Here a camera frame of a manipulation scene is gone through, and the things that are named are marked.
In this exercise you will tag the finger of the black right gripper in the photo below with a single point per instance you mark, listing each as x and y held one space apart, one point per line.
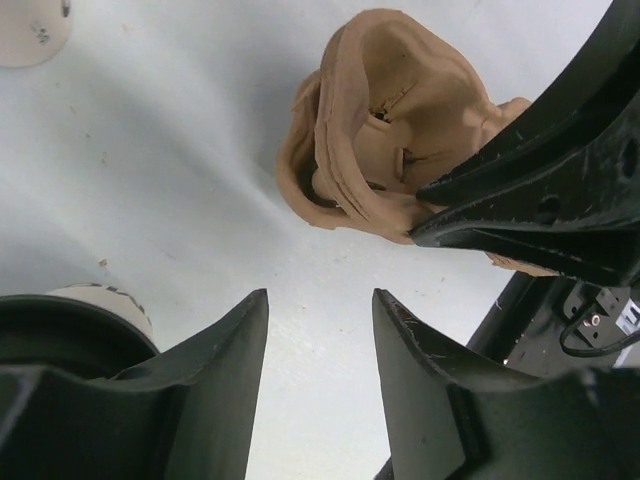
593 90

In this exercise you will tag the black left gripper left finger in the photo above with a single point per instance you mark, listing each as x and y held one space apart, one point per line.
186 413

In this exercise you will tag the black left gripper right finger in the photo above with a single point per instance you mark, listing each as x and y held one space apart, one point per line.
453 414

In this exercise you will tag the white paper cup stack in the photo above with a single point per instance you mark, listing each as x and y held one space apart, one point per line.
33 31

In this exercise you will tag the brown pulp cup carrier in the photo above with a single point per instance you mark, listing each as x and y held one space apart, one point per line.
391 108

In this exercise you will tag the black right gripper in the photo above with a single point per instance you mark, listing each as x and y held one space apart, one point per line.
578 218

